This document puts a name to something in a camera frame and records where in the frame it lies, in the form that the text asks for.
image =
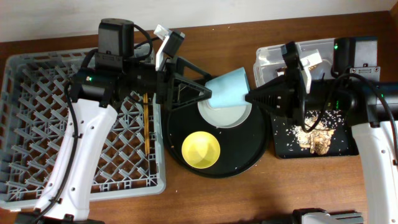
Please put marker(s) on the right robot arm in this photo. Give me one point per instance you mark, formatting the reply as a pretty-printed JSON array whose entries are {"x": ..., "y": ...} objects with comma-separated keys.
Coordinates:
[{"x": 370, "y": 108}]

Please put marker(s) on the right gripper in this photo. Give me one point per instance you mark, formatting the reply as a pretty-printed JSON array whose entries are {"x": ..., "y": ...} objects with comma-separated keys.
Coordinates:
[{"x": 299, "y": 99}]

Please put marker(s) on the round black tray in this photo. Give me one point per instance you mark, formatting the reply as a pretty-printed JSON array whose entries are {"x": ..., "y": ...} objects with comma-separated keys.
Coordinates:
[{"x": 241, "y": 146}]

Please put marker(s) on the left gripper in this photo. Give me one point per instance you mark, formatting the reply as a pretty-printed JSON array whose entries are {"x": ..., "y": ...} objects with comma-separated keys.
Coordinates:
[{"x": 169, "y": 86}]

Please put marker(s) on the grey plate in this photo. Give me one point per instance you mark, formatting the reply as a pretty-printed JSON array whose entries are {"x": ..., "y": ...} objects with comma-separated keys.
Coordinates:
[{"x": 224, "y": 117}]

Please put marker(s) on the food scraps pile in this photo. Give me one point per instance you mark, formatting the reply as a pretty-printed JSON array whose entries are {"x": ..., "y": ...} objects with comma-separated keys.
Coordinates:
[{"x": 328, "y": 138}]

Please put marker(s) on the black rectangular tray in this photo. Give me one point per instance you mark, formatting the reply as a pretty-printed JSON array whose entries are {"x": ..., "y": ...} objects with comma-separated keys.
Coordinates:
[{"x": 278, "y": 131}]

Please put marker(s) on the clear plastic bin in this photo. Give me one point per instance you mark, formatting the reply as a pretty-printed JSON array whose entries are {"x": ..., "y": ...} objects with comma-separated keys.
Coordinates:
[{"x": 270, "y": 64}]

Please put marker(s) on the blue cup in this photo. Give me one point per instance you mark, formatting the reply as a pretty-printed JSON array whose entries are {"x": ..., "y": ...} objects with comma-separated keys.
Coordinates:
[{"x": 229, "y": 90}]

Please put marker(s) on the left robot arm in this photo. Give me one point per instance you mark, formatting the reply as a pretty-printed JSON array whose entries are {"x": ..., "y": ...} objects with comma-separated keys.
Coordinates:
[{"x": 95, "y": 94}]

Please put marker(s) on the grey dishwasher rack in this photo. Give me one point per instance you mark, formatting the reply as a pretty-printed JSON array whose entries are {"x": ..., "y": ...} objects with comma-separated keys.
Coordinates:
[{"x": 34, "y": 115}]

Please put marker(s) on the yellow bowl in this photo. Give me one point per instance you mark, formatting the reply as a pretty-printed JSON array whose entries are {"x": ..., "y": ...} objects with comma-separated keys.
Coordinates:
[{"x": 200, "y": 150}]

